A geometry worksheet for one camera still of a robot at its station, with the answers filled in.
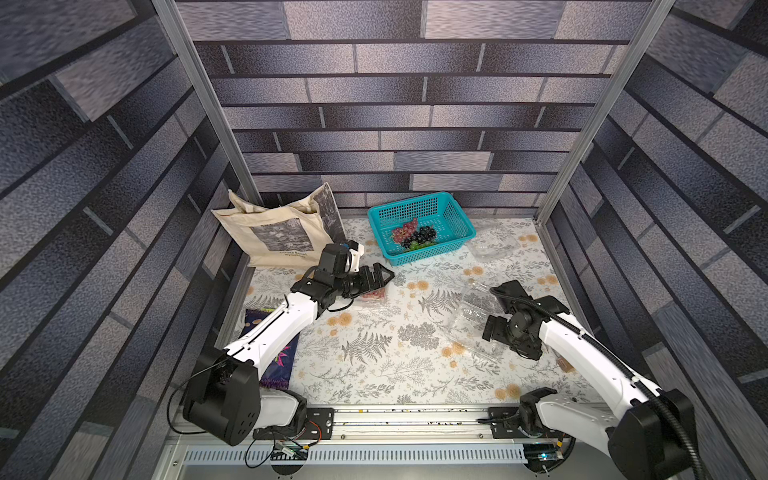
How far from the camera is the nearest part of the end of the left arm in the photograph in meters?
0.61

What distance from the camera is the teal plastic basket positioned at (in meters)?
1.07

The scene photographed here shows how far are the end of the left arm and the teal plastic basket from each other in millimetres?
310
